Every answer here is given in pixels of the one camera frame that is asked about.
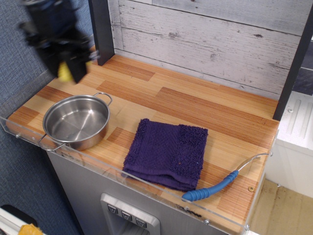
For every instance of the clear acrylic guard rail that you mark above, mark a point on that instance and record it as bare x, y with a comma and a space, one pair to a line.
84, 179

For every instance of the silver dispenser button panel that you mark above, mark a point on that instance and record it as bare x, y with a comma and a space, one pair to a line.
125, 219

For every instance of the small steel pot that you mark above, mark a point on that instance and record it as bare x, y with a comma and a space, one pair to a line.
79, 122

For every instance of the purple folded towel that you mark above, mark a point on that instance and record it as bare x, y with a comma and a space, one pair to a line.
165, 154

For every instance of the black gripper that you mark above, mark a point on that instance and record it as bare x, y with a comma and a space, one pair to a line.
52, 31

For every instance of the yellow toy corn cob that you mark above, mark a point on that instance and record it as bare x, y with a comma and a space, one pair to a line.
64, 73

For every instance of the dark right frame post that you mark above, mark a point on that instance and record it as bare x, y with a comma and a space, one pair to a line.
295, 67

